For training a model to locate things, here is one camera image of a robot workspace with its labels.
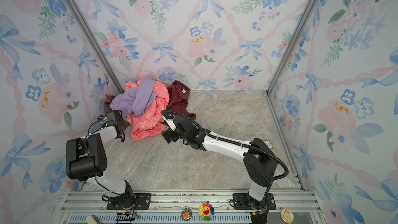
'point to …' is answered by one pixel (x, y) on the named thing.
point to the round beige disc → (286, 215)
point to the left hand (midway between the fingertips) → (119, 124)
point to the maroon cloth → (179, 96)
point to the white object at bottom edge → (90, 220)
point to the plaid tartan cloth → (108, 101)
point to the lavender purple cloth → (134, 101)
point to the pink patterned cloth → (151, 122)
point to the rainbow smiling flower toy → (206, 211)
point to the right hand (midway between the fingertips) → (168, 124)
